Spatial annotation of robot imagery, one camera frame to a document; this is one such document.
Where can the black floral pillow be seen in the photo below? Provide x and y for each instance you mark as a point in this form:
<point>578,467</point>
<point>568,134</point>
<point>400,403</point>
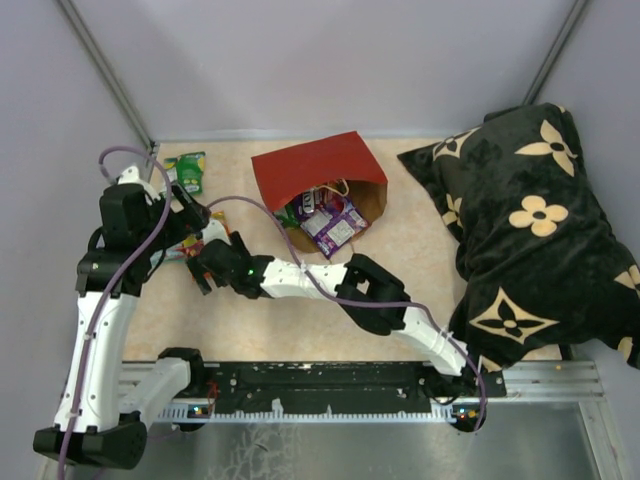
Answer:
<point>541,263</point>

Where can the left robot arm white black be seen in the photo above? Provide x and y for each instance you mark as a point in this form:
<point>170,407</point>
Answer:
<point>93,425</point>

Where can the orange candy bag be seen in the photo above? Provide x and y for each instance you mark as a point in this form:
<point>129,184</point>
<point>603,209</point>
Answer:
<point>194,240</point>

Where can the white toothed cable rail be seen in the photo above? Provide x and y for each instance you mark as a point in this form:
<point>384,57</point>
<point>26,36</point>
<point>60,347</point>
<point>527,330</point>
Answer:
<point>184,413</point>

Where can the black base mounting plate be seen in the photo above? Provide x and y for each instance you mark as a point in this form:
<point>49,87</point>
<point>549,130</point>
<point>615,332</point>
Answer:
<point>330,387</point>

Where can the purple candy bag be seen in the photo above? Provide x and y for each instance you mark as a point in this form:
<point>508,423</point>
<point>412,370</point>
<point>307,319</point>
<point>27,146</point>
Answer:
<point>329,219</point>

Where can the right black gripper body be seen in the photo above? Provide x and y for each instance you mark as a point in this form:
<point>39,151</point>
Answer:
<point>199,272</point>

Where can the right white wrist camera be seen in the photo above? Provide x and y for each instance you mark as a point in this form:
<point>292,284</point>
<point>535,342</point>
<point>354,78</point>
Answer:
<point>215,230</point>

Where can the red brown paper bag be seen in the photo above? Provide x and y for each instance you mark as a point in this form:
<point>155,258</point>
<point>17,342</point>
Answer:
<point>284,174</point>

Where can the green yellow snack bag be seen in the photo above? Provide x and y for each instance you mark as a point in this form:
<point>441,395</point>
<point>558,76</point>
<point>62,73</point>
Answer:
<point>188,170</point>

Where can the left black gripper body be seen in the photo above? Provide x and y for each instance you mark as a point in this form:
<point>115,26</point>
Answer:
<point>183,222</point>

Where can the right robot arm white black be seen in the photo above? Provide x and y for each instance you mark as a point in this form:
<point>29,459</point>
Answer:
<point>374,299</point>

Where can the colourful candy bag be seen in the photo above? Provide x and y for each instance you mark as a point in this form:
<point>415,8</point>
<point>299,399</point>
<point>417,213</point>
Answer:
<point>177,252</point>

